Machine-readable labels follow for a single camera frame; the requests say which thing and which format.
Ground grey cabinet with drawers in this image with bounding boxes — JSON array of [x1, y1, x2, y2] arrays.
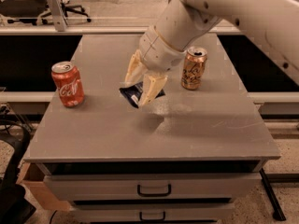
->
[[25, 34, 279, 210]]

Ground lower grey drawer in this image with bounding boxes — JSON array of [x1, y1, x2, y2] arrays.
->
[[72, 203, 235, 223]]

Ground black office chair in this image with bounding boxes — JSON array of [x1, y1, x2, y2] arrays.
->
[[0, 0, 93, 27]]

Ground blue rxbar blueberry bar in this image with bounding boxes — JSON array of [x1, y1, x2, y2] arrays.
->
[[119, 80, 166, 109]]

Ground black metal floor leg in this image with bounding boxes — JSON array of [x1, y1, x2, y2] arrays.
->
[[260, 169, 286, 221]]

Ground cardboard box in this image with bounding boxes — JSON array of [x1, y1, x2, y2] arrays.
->
[[18, 162, 70, 211]]

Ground red coke can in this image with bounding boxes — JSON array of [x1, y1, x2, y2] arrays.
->
[[51, 62, 84, 107]]

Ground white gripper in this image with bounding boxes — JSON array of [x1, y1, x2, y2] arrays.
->
[[124, 25, 186, 107]]

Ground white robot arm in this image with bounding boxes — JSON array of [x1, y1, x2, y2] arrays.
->
[[124, 0, 299, 106]]

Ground grey drawer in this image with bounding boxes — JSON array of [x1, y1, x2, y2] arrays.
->
[[72, 203, 235, 223], [44, 173, 261, 202]]

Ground black drawer handle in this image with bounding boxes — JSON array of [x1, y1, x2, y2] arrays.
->
[[136, 184, 172, 198], [138, 211, 166, 222]]

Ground orange sparkling water can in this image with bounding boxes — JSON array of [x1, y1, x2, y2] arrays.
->
[[181, 47, 207, 91]]

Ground upper grey drawer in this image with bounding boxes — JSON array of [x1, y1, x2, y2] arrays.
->
[[44, 173, 261, 202]]

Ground black lower drawer handle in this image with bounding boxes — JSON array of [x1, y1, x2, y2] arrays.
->
[[138, 211, 166, 222]]

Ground left grey metal bracket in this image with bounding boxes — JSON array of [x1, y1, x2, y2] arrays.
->
[[47, 0, 66, 32]]

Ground black chair at left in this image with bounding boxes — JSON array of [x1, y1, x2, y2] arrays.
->
[[0, 120, 36, 224]]

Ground black upper drawer handle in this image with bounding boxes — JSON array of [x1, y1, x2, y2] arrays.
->
[[136, 184, 172, 198]]

